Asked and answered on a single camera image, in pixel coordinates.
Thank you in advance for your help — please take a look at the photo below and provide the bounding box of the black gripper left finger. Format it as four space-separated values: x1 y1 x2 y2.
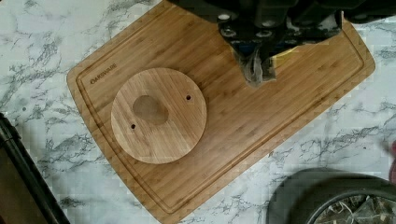
218 19 265 82

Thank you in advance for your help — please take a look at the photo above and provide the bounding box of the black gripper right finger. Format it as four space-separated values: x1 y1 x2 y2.
260 11 342 82

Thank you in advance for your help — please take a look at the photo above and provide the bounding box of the mesh tea bag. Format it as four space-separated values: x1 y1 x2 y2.
239 49 263 88

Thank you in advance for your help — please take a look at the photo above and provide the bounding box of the black tea bag container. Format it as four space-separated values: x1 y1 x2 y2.
265 168 395 224

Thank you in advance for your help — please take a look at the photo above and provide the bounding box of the pile of tea bags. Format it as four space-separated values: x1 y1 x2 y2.
314 195 396 224

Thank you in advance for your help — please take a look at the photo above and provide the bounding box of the bamboo cutting board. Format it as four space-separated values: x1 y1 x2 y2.
67 1 375 224

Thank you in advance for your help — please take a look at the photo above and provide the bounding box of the round wooden lid with knob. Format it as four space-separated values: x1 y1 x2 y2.
111 68 207 164

